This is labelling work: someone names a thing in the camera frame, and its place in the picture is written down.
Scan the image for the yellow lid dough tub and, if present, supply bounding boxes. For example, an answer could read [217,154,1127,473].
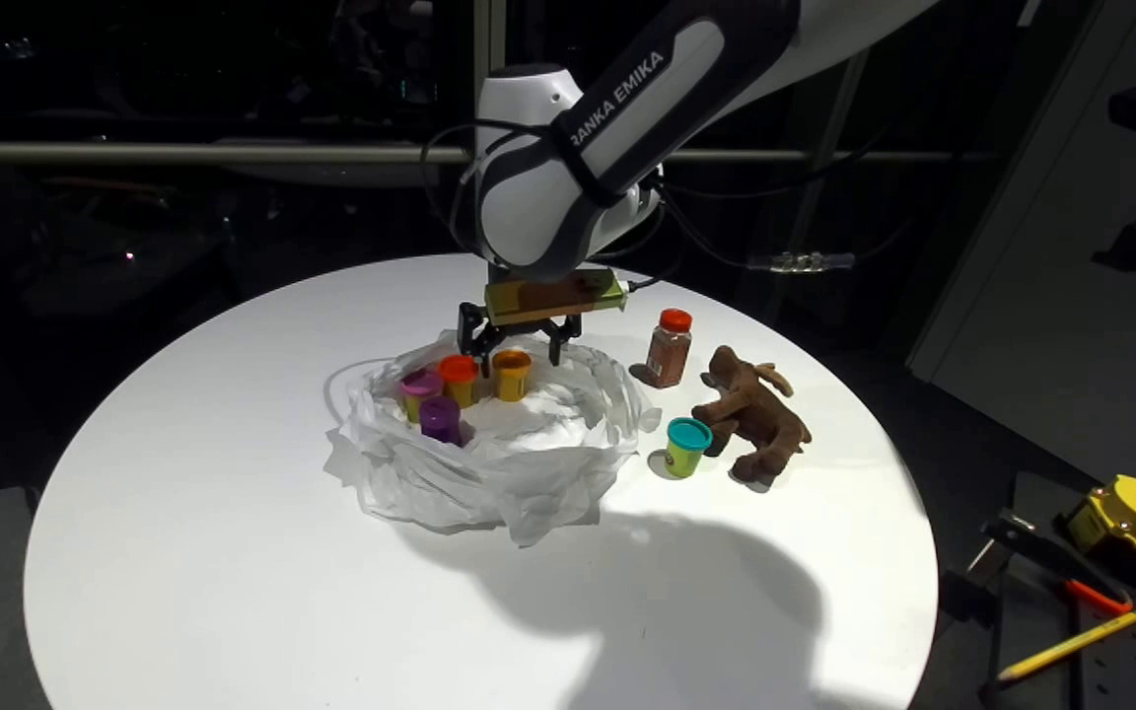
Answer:
[487,342,541,405]

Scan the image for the metal window railing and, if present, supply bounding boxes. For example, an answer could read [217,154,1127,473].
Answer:
[0,138,993,171]

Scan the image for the grey window post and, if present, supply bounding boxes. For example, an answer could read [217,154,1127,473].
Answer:
[471,0,509,255]

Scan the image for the red handled tool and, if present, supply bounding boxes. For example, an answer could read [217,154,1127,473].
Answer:
[984,509,1136,624]

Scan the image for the magenta lid dough tub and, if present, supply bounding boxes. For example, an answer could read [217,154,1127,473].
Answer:
[396,367,449,421]

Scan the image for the teal lid dough tub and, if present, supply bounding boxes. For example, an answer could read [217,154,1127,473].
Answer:
[646,413,723,485]

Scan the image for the red lid spice jar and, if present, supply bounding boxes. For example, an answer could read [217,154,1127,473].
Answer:
[642,302,697,396]

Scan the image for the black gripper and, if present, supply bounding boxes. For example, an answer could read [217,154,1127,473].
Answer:
[455,301,588,369]

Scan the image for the yellow pencil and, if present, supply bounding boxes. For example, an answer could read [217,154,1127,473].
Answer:
[992,605,1136,690]

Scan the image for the white plastic bag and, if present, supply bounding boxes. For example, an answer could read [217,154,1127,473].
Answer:
[320,329,668,553]

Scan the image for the dark purple lid dough tub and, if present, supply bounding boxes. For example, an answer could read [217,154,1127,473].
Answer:
[416,396,471,444]

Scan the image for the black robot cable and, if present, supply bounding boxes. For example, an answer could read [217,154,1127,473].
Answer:
[417,76,867,288]

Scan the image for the brown plush dog toy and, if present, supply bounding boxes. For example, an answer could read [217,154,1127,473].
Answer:
[691,338,815,493]

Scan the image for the orange lid dough tub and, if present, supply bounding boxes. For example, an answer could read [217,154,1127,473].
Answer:
[434,346,487,410]

